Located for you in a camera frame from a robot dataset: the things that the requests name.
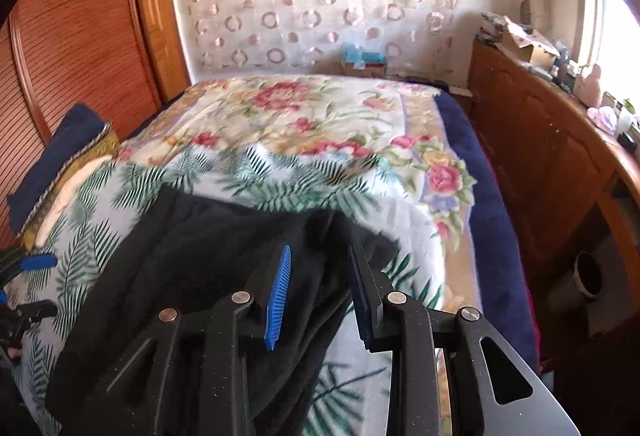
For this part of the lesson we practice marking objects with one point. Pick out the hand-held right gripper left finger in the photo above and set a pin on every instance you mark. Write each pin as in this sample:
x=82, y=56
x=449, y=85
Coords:
x=277, y=301

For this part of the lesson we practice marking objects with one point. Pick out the open cardboard box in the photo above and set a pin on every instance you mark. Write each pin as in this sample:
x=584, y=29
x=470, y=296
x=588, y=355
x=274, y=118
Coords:
x=530, y=43

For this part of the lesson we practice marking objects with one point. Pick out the cardboard box with blue items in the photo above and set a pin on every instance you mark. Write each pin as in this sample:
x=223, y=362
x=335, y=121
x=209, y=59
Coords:
x=362, y=60

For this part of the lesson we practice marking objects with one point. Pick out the grey figurine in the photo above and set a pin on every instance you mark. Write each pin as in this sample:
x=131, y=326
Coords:
x=525, y=11

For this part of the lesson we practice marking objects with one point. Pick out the green leaf print blanket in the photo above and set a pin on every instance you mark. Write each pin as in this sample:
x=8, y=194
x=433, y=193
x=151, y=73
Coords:
x=125, y=186

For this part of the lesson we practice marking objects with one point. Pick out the pink plush toy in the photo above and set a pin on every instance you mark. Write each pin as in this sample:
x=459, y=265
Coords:
x=587, y=88

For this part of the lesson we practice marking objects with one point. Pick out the round dark pot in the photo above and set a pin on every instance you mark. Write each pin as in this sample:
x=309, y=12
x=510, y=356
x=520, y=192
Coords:
x=585, y=276

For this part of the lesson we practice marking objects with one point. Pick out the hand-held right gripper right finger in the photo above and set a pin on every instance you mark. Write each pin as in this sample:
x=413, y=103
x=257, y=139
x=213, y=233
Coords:
x=361, y=296

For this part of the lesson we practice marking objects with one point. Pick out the person's left hand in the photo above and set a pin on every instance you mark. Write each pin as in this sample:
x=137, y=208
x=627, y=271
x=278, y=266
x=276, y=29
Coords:
x=14, y=356

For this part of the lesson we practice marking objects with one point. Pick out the wooden sideboard cabinet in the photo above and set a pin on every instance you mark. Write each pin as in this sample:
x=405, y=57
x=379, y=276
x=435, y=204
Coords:
x=540, y=150

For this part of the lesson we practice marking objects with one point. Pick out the wooden louvred wardrobe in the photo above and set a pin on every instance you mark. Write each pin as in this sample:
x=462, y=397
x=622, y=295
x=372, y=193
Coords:
x=75, y=25

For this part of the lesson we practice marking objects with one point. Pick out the navy blue pillow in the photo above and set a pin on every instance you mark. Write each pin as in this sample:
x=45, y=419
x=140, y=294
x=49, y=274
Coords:
x=60, y=155

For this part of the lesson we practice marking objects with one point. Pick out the black printed t-shirt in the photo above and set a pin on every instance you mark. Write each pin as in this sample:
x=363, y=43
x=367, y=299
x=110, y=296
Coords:
x=200, y=256

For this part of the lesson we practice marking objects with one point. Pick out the navy blue bed cover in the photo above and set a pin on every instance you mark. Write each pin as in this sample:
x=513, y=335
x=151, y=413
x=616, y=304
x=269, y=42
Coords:
x=495, y=226

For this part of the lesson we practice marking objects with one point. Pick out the white pink soft toy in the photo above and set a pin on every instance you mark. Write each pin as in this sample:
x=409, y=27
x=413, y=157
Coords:
x=602, y=119

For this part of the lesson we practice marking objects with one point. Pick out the floral blanket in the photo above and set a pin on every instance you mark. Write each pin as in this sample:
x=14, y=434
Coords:
x=310, y=115

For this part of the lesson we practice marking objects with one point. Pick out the window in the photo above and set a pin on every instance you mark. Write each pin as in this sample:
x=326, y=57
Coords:
x=615, y=30

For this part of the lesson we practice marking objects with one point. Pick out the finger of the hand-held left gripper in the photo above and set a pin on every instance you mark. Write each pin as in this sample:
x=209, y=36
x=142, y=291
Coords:
x=37, y=262
x=35, y=313

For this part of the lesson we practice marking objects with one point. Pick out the pile of papers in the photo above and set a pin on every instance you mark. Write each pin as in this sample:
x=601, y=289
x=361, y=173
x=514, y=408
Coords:
x=491, y=28

